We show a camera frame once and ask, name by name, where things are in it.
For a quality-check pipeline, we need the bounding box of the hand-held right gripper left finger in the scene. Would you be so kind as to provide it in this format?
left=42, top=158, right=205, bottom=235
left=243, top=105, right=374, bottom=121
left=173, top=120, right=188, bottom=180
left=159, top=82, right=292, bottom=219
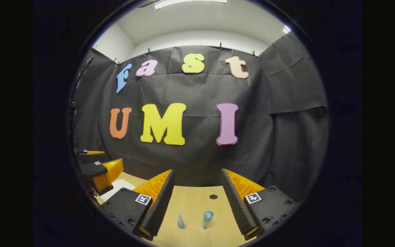
left=101, top=169, right=176, bottom=241

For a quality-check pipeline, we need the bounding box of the white suitcase with grey lining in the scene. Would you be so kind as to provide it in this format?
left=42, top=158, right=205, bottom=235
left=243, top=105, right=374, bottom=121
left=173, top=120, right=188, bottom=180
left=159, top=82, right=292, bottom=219
left=99, top=178, right=136, bottom=203

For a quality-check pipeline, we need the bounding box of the black backdrop cloth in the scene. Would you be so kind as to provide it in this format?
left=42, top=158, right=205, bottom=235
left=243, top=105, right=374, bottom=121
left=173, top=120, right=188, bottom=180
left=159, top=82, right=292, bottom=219
left=70, top=33, right=329, bottom=203

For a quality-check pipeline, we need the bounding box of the clear blue skincare bottle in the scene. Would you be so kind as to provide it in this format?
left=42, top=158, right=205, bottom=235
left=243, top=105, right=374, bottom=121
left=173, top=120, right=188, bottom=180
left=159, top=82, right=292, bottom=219
left=203, top=211, right=214, bottom=230

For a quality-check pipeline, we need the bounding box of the long ceiling light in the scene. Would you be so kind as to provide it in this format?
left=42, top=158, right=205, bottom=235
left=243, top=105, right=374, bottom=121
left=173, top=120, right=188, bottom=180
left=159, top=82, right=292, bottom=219
left=154, top=0, right=228, bottom=10

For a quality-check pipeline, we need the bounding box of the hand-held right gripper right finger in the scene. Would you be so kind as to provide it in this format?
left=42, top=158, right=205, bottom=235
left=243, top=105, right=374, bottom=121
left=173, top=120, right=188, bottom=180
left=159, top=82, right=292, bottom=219
left=221, top=168, right=300, bottom=241

